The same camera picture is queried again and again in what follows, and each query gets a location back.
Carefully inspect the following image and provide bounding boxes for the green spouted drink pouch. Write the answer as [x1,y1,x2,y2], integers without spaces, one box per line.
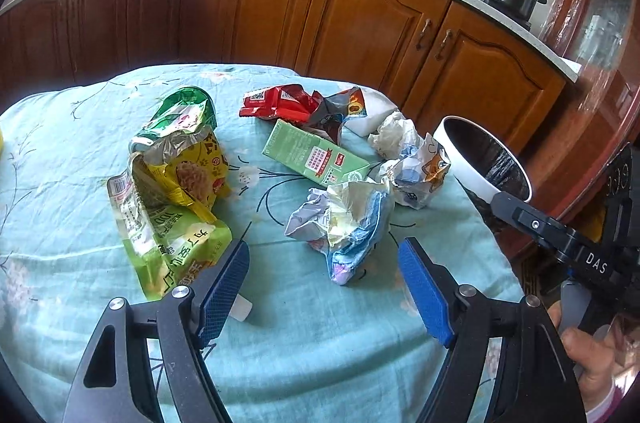
[106,171,232,301]

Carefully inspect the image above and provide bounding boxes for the orange blue paper wrapper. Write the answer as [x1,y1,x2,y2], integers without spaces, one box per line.
[378,134,450,210]

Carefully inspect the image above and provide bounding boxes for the white plastic bag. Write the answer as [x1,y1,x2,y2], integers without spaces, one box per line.
[368,111,424,160]

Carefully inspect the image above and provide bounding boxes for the blue white wrapper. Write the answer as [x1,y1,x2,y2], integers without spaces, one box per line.
[284,180,395,285]

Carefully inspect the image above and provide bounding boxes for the yellow snack wrapper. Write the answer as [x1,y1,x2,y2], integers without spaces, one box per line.
[129,124,230,224]

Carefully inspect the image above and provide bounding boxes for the white styrofoam block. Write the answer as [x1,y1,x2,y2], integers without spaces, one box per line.
[345,86,398,138]

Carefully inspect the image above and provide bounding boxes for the green milk carton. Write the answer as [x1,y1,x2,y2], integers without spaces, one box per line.
[262,120,370,187]

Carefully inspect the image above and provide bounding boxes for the red orange snack bag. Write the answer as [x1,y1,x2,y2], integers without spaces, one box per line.
[239,84,367,145]

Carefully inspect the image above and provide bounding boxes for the green paper cup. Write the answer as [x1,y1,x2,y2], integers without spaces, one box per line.
[129,86,217,152]

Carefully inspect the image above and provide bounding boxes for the white rimmed trash bin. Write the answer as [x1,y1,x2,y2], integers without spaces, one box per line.
[434,116,533,235]

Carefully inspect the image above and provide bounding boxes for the person right hand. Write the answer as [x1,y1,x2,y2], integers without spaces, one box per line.
[560,316,639,422]

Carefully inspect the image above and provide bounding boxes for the teal floral tablecloth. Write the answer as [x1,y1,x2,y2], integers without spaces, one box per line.
[1,65,522,422]

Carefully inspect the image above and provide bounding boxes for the lower wooden cabinets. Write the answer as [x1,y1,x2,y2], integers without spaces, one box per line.
[1,0,568,151]

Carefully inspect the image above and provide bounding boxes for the wooden door frame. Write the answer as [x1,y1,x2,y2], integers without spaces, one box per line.
[520,0,639,235]

